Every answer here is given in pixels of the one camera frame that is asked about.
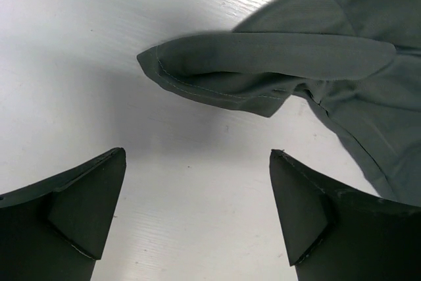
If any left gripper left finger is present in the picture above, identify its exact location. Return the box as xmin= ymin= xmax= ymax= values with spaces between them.
xmin=1 ymin=147 xmax=126 ymax=281

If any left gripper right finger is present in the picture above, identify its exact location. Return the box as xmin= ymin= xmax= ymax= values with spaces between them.
xmin=270 ymin=150 xmax=420 ymax=281

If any dark grey t shirt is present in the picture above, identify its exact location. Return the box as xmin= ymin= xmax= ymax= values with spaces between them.
xmin=137 ymin=0 xmax=420 ymax=205

